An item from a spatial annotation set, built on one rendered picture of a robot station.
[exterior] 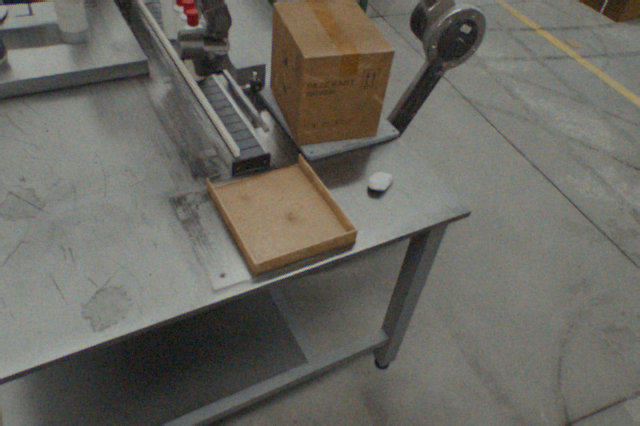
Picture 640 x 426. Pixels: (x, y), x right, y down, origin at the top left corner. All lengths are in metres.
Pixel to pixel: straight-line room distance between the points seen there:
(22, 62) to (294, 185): 0.91
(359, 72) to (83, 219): 0.76
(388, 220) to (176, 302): 0.55
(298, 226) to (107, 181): 0.49
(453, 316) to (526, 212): 0.80
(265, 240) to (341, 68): 0.47
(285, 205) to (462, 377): 1.09
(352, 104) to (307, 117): 0.13
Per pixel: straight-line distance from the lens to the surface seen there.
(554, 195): 3.02
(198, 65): 1.53
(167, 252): 1.25
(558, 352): 2.36
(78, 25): 1.90
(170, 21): 1.87
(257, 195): 1.36
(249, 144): 1.44
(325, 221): 1.31
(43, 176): 1.49
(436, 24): 2.03
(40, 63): 1.84
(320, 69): 1.37
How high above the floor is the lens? 1.77
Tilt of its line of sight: 45 degrees down
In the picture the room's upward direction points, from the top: 8 degrees clockwise
